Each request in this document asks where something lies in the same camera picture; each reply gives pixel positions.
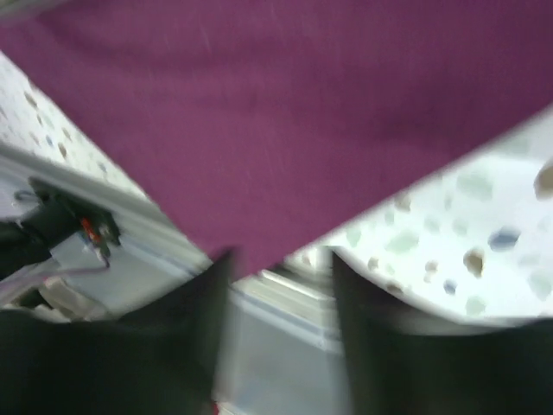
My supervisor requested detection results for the aluminium rail frame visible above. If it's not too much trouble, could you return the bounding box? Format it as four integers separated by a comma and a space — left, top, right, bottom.
1, 146, 346, 414

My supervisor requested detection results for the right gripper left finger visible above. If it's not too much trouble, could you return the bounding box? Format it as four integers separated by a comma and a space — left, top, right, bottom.
1, 249, 236, 414

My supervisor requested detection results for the purple cloth mat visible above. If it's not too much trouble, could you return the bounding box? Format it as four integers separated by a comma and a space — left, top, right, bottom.
1, 1, 552, 272

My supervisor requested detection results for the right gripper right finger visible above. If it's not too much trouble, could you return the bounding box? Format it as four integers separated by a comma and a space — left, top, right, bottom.
331, 252, 552, 414

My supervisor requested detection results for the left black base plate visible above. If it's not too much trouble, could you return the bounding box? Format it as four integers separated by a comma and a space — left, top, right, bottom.
1, 177, 121, 279

